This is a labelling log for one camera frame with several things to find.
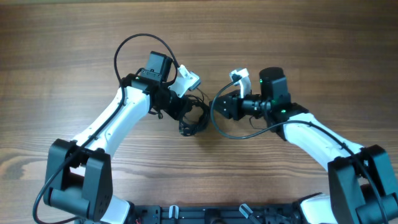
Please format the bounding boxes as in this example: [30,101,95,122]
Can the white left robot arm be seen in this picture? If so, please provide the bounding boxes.
[38,52,200,223]

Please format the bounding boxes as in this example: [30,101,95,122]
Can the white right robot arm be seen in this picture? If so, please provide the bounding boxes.
[210,67,397,223]

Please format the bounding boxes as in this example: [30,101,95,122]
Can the black right camera cable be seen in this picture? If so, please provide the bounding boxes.
[210,74,389,224]

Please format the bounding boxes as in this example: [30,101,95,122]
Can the black camera cable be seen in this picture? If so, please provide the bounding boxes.
[210,74,389,224]
[32,33,180,224]

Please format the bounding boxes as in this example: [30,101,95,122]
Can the black left camera cable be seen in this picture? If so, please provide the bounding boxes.
[32,33,180,224]

